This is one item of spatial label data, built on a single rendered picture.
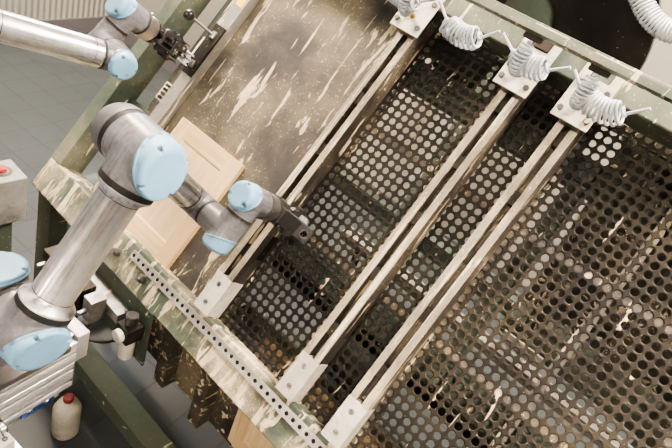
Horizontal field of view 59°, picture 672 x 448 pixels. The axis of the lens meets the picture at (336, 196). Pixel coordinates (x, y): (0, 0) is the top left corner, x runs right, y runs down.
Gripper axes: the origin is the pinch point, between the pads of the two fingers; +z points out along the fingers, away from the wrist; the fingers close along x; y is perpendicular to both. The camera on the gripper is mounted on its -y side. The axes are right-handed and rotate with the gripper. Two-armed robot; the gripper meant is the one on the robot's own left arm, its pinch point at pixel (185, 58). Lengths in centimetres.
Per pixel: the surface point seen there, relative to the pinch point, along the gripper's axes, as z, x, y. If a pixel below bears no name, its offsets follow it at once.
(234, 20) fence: 8.3, 20.1, -0.7
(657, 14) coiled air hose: 29, 92, 106
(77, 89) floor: 164, -63, -226
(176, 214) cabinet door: 11, -42, 26
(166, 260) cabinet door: 10, -55, 34
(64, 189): 7, -62, -16
